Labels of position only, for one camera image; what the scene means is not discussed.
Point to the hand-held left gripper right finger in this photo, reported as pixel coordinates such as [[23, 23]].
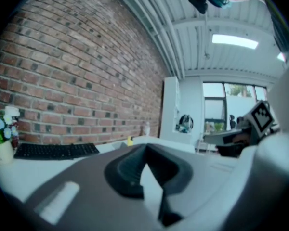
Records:
[[178, 174]]

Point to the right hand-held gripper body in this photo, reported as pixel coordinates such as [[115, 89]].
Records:
[[261, 119]]

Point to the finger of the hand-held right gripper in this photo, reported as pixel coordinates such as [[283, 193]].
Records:
[[219, 138]]

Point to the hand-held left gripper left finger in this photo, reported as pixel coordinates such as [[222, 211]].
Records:
[[86, 189]]

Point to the black office chair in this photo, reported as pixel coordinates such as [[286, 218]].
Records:
[[232, 121]]

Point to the window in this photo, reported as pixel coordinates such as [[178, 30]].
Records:
[[214, 109]]

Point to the black headset gear pile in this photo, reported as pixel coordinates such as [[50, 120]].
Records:
[[186, 123]]

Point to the black keyboard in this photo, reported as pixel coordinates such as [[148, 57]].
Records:
[[55, 151]]

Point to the white desk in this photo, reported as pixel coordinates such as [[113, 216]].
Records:
[[38, 174]]

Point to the white bottle with yellow label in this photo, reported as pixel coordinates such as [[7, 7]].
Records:
[[147, 129]]

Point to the white pot of blue flowers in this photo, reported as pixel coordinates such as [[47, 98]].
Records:
[[0, 150]]

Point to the ceiling sprinkler pipe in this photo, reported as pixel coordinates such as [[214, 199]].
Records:
[[206, 37]]

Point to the black head-mounted camera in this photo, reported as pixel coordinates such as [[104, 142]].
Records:
[[198, 1]]

